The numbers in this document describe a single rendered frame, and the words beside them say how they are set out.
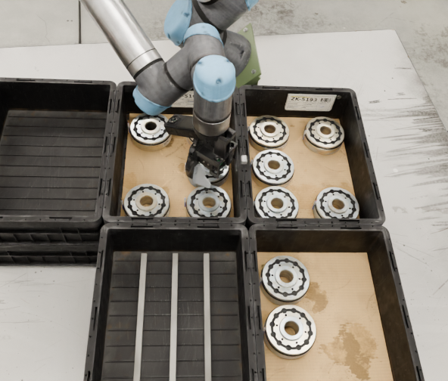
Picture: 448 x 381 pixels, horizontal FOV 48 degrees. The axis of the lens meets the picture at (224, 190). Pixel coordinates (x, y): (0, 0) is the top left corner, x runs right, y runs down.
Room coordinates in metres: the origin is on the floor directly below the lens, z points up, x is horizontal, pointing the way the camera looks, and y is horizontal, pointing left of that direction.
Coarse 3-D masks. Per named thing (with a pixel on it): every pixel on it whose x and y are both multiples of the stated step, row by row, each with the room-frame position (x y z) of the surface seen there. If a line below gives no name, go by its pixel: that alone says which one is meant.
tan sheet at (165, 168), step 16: (128, 144) 0.75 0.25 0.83; (176, 144) 0.78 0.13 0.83; (128, 160) 0.71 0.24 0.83; (144, 160) 0.71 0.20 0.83; (160, 160) 0.72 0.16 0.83; (176, 160) 0.73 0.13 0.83; (128, 176) 0.66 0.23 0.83; (144, 176) 0.67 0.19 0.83; (160, 176) 0.67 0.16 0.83; (176, 176) 0.68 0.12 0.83; (176, 192) 0.64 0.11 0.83; (176, 208) 0.59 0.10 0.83
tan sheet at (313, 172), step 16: (288, 128) 0.88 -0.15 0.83; (304, 128) 0.89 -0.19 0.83; (288, 144) 0.83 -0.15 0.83; (304, 144) 0.83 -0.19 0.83; (304, 160) 0.78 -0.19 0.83; (320, 160) 0.79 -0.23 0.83; (336, 160) 0.80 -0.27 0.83; (304, 176) 0.73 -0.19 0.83; (320, 176) 0.74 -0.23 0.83; (336, 176) 0.75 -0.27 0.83; (256, 192) 0.67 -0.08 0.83; (304, 192) 0.69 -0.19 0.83; (352, 192) 0.71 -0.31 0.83; (304, 208) 0.64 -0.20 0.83; (336, 208) 0.65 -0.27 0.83
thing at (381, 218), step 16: (240, 96) 0.88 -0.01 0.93; (352, 96) 0.93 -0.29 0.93; (240, 112) 0.83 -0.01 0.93; (368, 144) 0.78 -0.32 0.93; (368, 160) 0.73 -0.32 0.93; (288, 224) 0.53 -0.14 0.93; (304, 224) 0.54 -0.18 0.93; (320, 224) 0.54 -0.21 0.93; (336, 224) 0.55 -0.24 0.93; (352, 224) 0.55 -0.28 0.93; (368, 224) 0.56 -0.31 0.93
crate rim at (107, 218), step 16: (112, 128) 0.72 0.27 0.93; (240, 128) 0.77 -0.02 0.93; (112, 144) 0.68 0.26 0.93; (240, 144) 0.72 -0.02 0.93; (112, 160) 0.63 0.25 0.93; (240, 160) 0.68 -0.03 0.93; (112, 176) 0.59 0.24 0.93; (240, 176) 0.64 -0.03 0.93; (240, 192) 0.59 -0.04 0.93; (240, 208) 0.55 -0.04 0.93
